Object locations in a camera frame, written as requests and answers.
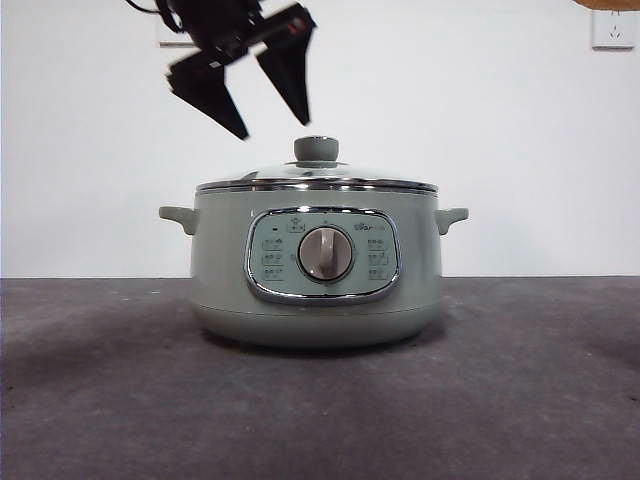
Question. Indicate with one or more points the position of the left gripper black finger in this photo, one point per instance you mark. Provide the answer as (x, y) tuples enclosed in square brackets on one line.
[(292, 65), (210, 87)]

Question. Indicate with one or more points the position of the glass lid with green knob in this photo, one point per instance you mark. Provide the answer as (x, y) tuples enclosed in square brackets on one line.
[(317, 149)]

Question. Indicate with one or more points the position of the yellow corn cob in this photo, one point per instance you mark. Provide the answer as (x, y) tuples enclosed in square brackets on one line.
[(607, 2)]

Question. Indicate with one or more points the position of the sage green electric cooking pot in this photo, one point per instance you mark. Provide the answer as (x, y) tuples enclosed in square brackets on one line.
[(220, 260)]

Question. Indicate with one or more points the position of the white wall socket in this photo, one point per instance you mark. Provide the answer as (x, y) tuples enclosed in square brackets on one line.
[(165, 39), (614, 32)]

